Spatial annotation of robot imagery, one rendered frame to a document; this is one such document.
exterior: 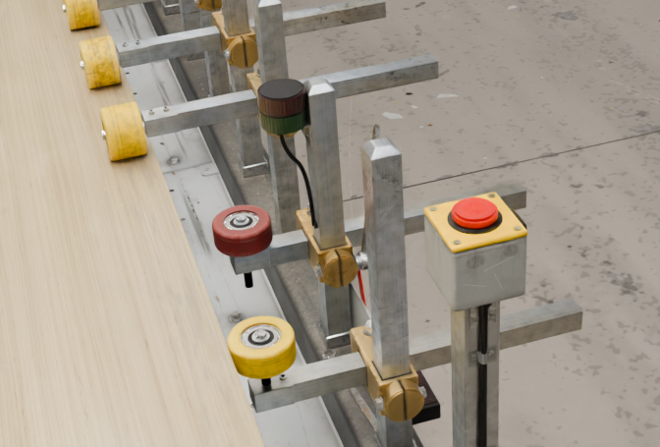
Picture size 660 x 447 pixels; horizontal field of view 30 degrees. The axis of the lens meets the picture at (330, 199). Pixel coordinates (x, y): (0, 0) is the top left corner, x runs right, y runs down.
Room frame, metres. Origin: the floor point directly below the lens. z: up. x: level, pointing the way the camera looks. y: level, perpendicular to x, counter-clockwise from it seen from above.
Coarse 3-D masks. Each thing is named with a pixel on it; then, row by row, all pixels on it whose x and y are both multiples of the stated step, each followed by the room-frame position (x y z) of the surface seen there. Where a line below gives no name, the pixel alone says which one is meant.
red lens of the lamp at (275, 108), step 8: (272, 80) 1.40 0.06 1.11; (296, 80) 1.39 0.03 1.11; (304, 88) 1.37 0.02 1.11; (296, 96) 1.35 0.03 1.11; (304, 96) 1.36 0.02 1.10; (264, 104) 1.35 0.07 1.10; (272, 104) 1.34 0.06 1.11; (280, 104) 1.34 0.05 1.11; (288, 104) 1.34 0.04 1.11; (296, 104) 1.35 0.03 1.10; (304, 104) 1.36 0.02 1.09; (264, 112) 1.35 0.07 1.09; (272, 112) 1.34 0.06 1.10; (280, 112) 1.34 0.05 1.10; (288, 112) 1.34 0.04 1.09; (296, 112) 1.35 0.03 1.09
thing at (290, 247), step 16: (480, 192) 1.49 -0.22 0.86; (496, 192) 1.49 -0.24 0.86; (512, 192) 1.48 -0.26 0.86; (416, 208) 1.46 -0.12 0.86; (512, 208) 1.48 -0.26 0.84; (352, 224) 1.43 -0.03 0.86; (416, 224) 1.44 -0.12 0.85; (272, 240) 1.41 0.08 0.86; (288, 240) 1.41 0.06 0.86; (304, 240) 1.40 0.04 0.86; (352, 240) 1.42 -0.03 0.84; (256, 256) 1.38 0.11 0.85; (272, 256) 1.39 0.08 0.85; (288, 256) 1.39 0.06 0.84; (304, 256) 1.40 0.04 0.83; (240, 272) 1.37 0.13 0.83
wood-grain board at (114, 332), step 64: (0, 0) 2.24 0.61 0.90; (0, 64) 1.96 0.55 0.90; (64, 64) 1.94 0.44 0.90; (0, 128) 1.72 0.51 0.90; (64, 128) 1.70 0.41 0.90; (0, 192) 1.53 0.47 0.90; (64, 192) 1.51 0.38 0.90; (128, 192) 1.50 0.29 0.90; (0, 256) 1.36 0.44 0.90; (64, 256) 1.35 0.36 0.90; (128, 256) 1.34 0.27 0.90; (192, 256) 1.33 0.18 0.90; (0, 320) 1.22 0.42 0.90; (64, 320) 1.21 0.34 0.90; (128, 320) 1.20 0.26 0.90; (192, 320) 1.19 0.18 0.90; (0, 384) 1.10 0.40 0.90; (64, 384) 1.09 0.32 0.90; (128, 384) 1.08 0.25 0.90; (192, 384) 1.07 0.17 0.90
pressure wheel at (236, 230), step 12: (216, 216) 1.41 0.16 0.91; (228, 216) 1.41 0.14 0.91; (240, 216) 1.40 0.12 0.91; (252, 216) 1.40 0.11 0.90; (264, 216) 1.40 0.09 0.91; (216, 228) 1.38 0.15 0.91; (228, 228) 1.38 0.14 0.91; (240, 228) 1.38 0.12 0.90; (252, 228) 1.37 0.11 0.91; (264, 228) 1.37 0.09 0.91; (216, 240) 1.37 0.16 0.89; (228, 240) 1.36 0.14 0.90; (240, 240) 1.35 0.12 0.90; (252, 240) 1.36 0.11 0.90; (264, 240) 1.37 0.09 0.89; (228, 252) 1.36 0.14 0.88; (240, 252) 1.35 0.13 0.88; (252, 252) 1.36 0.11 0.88
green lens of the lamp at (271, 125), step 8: (304, 112) 1.36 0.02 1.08; (264, 120) 1.35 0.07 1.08; (272, 120) 1.34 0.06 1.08; (280, 120) 1.34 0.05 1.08; (288, 120) 1.34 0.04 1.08; (296, 120) 1.35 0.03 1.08; (304, 120) 1.36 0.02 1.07; (264, 128) 1.35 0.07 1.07; (272, 128) 1.35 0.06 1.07; (280, 128) 1.34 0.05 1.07; (288, 128) 1.34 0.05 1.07; (296, 128) 1.35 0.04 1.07
